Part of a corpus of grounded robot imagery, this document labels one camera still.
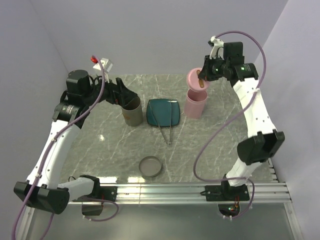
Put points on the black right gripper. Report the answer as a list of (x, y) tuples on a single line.
[(204, 74)]

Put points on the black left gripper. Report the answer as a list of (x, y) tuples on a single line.
[(119, 94)]

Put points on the pink cup lid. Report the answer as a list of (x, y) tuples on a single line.
[(194, 83)]

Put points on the grey plastic cup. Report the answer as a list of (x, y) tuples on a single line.
[(132, 113)]

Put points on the pink plastic cup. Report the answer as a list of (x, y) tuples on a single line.
[(195, 103)]

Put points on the metal food tongs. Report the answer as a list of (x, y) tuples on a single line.
[(165, 130)]

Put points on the grey cup lid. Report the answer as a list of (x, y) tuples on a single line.
[(150, 166)]

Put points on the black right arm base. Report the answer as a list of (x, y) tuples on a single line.
[(225, 193)]

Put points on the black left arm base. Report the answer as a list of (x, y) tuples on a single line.
[(106, 195)]

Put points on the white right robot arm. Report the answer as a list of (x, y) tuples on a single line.
[(226, 60)]

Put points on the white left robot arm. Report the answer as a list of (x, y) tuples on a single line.
[(42, 189)]

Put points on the teal square plate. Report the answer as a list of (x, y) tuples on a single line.
[(176, 112)]

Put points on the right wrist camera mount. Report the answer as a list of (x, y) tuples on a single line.
[(217, 46)]

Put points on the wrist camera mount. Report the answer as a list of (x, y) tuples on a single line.
[(217, 46), (102, 67)]

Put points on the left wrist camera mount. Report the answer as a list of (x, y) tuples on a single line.
[(102, 67)]

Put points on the aluminium rail frame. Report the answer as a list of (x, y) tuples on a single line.
[(183, 193)]

